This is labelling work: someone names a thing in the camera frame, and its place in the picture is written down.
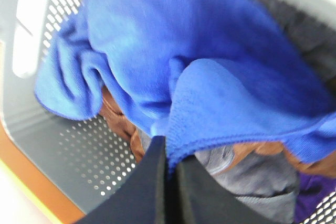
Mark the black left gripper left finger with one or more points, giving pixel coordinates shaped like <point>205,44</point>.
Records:
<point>141,198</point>

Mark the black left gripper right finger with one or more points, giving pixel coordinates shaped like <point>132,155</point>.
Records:
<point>202,200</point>

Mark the blue microfibre towel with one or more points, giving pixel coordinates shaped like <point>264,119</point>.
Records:
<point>203,73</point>

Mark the grey cloth in basket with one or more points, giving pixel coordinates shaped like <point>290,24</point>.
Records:
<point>268,184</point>

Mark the brown cloth in basket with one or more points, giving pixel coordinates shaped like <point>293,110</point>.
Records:
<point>118,121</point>

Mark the purple cloth in basket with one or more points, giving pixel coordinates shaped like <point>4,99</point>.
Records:
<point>312,190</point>

